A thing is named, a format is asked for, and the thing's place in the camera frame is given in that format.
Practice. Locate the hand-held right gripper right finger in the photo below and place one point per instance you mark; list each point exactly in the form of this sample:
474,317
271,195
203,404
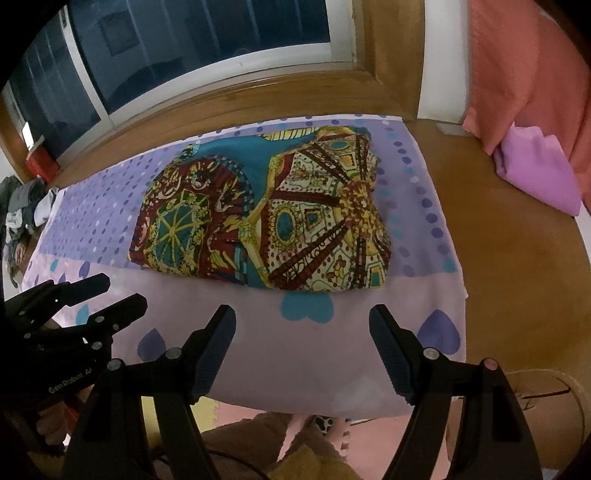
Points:
390,355

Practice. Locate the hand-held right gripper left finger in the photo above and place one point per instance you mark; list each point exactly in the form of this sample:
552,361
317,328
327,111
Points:
217,350

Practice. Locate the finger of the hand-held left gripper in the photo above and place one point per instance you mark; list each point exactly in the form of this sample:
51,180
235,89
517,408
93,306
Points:
115,318
69,288

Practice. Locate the blue patterned scarf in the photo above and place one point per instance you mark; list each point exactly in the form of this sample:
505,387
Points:
263,212

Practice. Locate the stack of dark folded clothes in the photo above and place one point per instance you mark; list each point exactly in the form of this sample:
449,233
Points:
21,207

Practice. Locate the person's left hand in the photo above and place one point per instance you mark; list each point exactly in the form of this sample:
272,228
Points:
51,420

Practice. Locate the purple dotted mat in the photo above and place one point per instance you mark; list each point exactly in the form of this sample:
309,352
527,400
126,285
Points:
277,346

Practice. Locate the foam puzzle floor mat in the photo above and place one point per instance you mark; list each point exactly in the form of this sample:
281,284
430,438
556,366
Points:
258,415

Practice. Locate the patterned slipper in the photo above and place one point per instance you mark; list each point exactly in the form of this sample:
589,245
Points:
323,423

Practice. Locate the person's leg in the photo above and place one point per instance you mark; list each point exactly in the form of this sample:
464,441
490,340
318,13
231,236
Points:
286,438

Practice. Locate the red cardboard box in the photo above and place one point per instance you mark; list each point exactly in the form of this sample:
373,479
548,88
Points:
40,161

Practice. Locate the person's mustard yellow sweater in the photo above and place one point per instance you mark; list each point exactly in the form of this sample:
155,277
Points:
309,466

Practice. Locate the rounded wooden cabinet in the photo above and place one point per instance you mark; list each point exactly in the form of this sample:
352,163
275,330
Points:
554,406

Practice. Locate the pink folded cloth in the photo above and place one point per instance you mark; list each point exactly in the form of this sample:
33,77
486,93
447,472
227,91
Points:
540,175

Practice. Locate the large glass window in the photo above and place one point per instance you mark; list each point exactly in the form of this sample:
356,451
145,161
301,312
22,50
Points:
161,50

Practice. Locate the wooden window casing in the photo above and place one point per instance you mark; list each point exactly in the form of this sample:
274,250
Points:
323,69

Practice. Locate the red and cream floral curtain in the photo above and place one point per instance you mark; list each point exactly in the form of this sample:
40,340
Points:
531,69

